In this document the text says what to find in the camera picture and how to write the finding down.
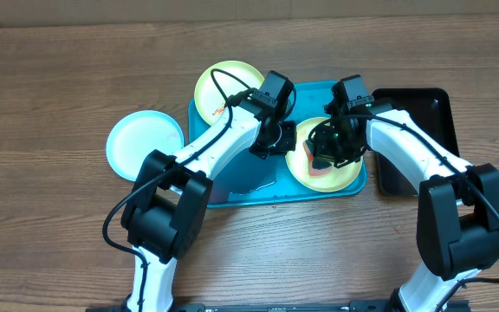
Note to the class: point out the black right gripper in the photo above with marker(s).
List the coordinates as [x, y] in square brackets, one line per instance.
[324, 148]

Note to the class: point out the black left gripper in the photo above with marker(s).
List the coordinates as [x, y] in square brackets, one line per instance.
[289, 142]

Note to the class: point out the yellow plate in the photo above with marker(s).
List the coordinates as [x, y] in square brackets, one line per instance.
[329, 179]

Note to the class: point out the light blue plate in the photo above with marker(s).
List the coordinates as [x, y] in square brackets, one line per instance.
[137, 135]

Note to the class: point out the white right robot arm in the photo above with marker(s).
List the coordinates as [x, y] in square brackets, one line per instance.
[458, 203]

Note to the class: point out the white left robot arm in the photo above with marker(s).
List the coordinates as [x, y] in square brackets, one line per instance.
[165, 210]

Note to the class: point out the black water tray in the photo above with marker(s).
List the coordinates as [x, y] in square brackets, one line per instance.
[430, 110]

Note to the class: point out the yellow plate far ketchup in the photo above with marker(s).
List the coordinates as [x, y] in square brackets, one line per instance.
[208, 100]

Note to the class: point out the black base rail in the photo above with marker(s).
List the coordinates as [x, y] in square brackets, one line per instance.
[353, 306]

